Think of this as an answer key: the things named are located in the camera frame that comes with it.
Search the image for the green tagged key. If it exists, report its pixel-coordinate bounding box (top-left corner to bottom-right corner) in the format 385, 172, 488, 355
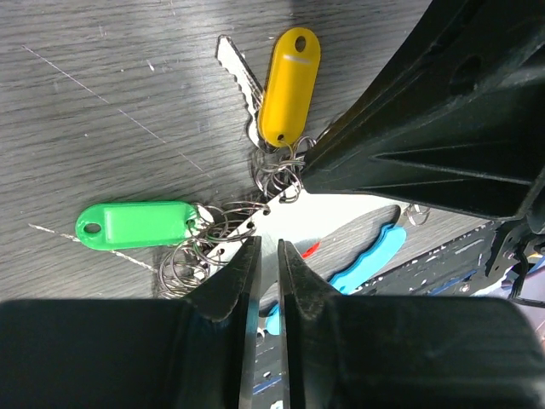
75, 201, 198, 251

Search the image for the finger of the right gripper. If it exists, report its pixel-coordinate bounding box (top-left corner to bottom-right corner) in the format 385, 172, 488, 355
302, 1, 544, 222

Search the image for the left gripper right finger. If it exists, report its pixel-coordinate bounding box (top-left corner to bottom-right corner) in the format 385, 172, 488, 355
278, 241, 544, 408

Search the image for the yellow tagged key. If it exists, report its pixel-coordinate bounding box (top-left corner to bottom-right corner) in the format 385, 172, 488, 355
215, 27, 321, 153

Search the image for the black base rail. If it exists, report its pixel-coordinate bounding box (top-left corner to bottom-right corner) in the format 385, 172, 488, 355
252, 221, 544, 408

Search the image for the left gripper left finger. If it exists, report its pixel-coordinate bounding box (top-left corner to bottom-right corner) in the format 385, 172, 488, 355
1, 237, 261, 408

